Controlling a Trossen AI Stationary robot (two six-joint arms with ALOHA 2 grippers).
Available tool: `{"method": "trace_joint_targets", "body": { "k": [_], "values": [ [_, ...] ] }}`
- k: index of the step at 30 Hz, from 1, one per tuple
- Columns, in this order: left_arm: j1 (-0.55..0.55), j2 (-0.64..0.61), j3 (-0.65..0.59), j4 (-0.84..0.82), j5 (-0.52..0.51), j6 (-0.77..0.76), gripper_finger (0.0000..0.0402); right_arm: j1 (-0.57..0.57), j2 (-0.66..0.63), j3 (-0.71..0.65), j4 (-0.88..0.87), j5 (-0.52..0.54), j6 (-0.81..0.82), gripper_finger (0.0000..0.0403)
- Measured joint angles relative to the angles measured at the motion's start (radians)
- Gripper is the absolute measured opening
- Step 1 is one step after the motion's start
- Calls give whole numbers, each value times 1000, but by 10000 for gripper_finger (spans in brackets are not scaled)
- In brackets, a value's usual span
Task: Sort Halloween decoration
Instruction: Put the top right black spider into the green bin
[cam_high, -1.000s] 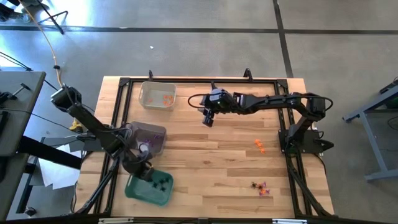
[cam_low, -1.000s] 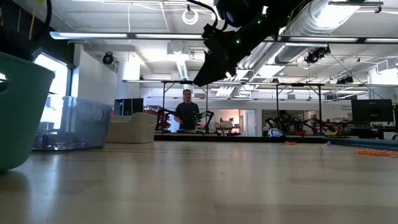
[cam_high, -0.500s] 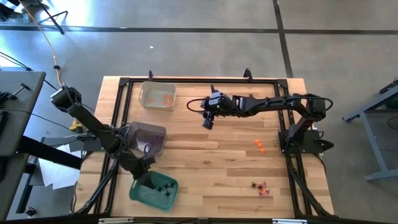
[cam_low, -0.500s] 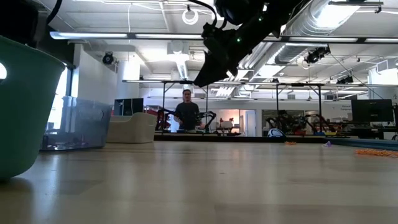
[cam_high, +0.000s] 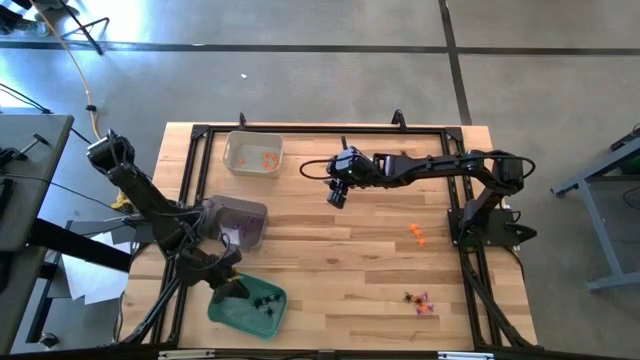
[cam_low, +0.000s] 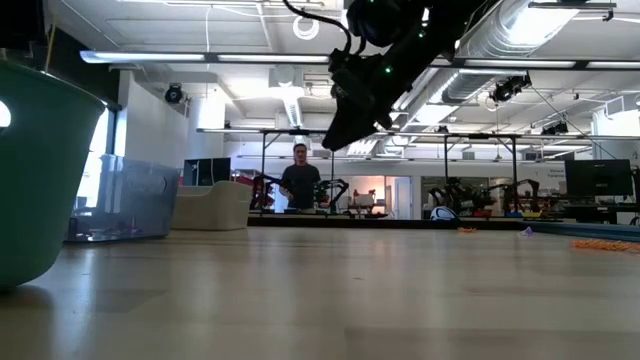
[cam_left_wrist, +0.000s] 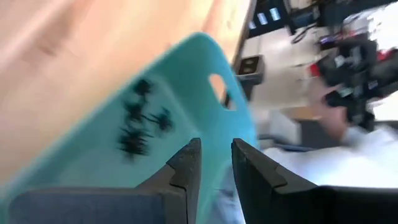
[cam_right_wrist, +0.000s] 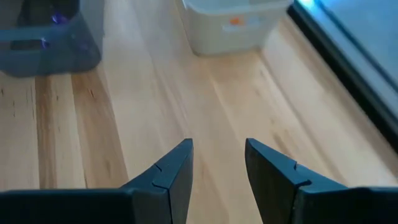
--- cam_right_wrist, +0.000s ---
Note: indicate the white plastic bin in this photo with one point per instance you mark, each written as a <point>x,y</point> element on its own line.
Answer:
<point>217,40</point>

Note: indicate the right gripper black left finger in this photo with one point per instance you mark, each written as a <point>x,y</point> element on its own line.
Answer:
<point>124,207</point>

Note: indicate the purple translucent witch hat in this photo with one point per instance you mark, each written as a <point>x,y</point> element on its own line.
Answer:
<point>45,43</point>
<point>59,18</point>

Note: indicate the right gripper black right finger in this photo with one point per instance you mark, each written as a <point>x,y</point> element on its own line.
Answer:
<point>311,205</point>

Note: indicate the black aluminium table frame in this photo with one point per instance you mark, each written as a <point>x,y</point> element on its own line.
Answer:
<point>342,73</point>

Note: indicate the grey-blue plastic bin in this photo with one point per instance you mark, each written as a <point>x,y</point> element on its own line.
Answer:
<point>62,59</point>

